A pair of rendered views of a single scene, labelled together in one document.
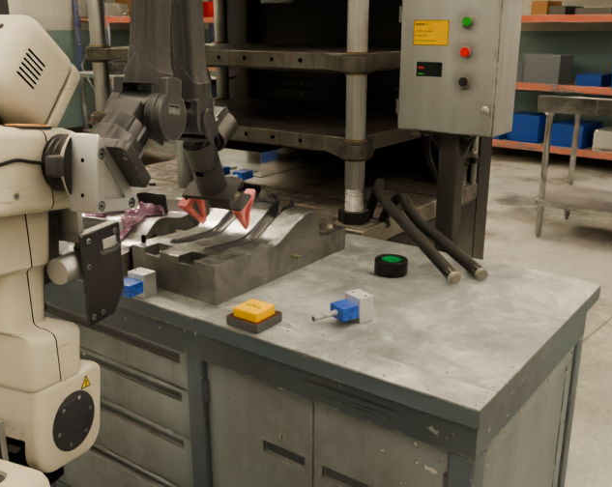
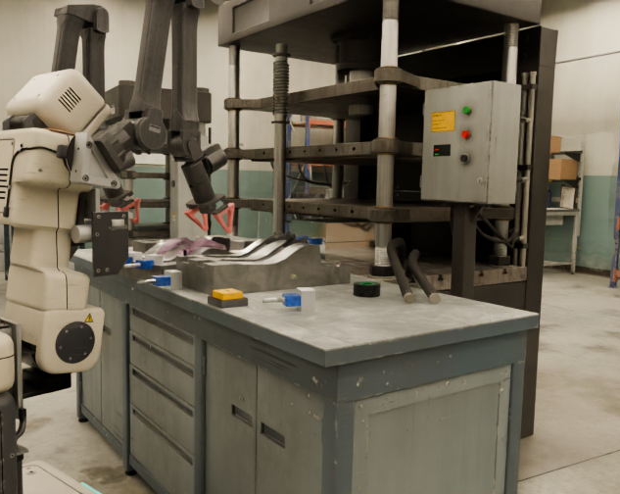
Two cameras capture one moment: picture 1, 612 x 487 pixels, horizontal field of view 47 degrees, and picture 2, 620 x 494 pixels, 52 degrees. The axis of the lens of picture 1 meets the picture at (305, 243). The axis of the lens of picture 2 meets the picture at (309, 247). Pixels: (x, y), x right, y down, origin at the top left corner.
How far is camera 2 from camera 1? 0.70 m
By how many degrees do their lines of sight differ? 21
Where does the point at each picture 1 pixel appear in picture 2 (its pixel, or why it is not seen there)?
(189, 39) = (181, 90)
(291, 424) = (246, 388)
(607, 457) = not seen: outside the picture
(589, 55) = not seen: outside the picture
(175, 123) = (155, 137)
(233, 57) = (312, 150)
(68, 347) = (76, 287)
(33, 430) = (41, 337)
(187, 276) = (200, 275)
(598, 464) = not seen: outside the picture
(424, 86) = (439, 164)
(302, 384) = (249, 351)
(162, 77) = (148, 107)
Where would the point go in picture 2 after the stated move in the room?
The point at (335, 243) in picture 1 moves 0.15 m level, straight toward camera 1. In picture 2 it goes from (340, 276) to (324, 283)
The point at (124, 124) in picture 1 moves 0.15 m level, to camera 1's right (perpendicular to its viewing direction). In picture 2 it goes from (114, 131) to (171, 131)
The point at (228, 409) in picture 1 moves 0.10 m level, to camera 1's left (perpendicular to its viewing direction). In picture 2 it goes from (214, 379) to (183, 375)
